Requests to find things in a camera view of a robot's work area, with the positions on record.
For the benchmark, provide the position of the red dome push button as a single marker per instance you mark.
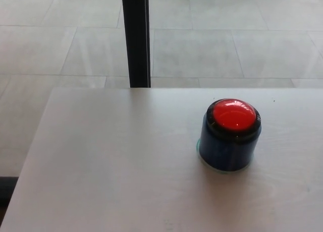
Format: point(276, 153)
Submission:
point(229, 131)

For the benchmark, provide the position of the black vertical window frame post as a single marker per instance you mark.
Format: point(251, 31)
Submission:
point(136, 37)

